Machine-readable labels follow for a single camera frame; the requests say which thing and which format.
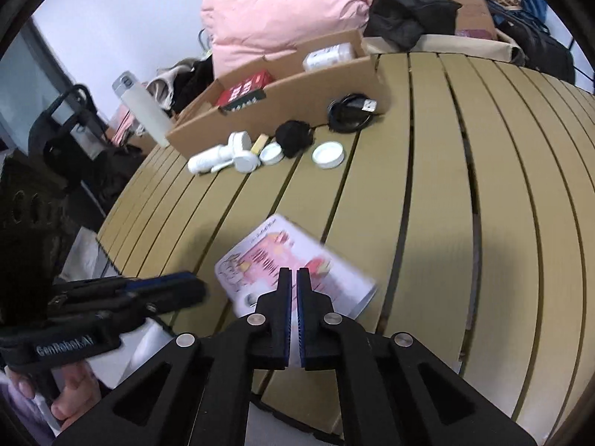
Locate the black fabric pouch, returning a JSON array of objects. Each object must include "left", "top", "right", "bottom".
[{"left": 274, "top": 120, "right": 312, "bottom": 159}]

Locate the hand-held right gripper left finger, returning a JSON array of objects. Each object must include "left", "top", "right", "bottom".
[{"left": 51, "top": 268, "right": 293, "bottom": 446}]

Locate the small white round jar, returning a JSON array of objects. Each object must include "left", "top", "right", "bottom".
[{"left": 259, "top": 142, "right": 285, "bottom": 167}]

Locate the cardboard box with clothes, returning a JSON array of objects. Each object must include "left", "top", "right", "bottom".
[{"left": 104, "top": 121, "right": 161, "bottom": 155}]

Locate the red black box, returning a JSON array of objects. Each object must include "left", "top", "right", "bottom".
[{"left": 216, "top": 71, "right": 275, "bottom": 115}]

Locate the person's left hand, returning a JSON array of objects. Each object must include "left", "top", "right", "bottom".
[{"left": 9, "top": 361, "right": 101, "bottom": 433}]

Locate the black usb cable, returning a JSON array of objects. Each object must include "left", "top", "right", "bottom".
[{"left": 327, "top": 93, "right": 379, "bottom": 133}]

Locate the shallow cardboard tray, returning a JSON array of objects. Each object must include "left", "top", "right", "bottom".
[{"left": 166, "top": 29, "right": 386, "bottom": 159}]

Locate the black backpack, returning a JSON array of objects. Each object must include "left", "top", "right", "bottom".
[{"left": 488, "top": 0, "right": 577, "bottom": 84}]

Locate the pink down jacket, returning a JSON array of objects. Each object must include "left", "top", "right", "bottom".
[{"left": 201, "top": 0, "right": 396, "bottom": 80}]

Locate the small white carton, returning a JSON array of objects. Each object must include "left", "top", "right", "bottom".
[{"left": 303, "top": 43, "right": 354, "bottom": 72}]

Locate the pink printed booklet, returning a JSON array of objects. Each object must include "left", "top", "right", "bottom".
[{"left": 215, "top": 214, "right": 378, "bottom": 368}]

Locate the beige garment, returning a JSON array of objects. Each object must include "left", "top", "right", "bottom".
[{"left": 146, "top": 58, "right": 200, "bottom": 112}]

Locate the open cardboard box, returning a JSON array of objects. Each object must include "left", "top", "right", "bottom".
[{"left": 400, "top": 0, "right": 500, "bottom": 40}]

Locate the black cloth bundle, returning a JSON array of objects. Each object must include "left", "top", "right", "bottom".
[{"left": 364, "top": 0, "right": 463, "bottom": 52}]

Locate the pink bag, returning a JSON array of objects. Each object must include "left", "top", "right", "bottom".
[{"left": 107, "top": 104, "right": 140, "bottom": 145}]

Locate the glass door with dark frame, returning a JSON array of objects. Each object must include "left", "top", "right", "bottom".
[{"left": 0, "top": 14, "right": 112, "bottom": 159}]

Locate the black garment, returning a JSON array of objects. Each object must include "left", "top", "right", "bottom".
[{"left": 172, "top": 56, "right": 217, "bottom": 113}]

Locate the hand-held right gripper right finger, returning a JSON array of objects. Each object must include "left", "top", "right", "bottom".
[{"left": 297, "top": 268, "right": 536, "bottom": 446}]

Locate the white handheld fan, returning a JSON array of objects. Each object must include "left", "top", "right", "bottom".
[{"left": 187, "top": 131, "right": 261, "bottom": 175}]

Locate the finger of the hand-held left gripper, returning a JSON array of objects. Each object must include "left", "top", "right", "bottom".
[
  {"left": 56, "top": 281, "right": 208, "bottom": 313},
  {"left": 53, "top": 272, "right": 198, "bottom": 299}
]

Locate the white thermos bottle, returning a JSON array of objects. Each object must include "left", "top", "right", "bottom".
[{"left": 112, "top": 71, "right": 176, "bottom": 148}]

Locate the black stroller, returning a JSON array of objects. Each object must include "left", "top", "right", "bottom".
[{"left": 28, "top": 84, "right": 146, "bottom": 224}]

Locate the beige canvas bag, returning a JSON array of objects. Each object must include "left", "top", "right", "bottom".
[{"left": 360, "top": 32, "right": 528, "bottom": 68}]

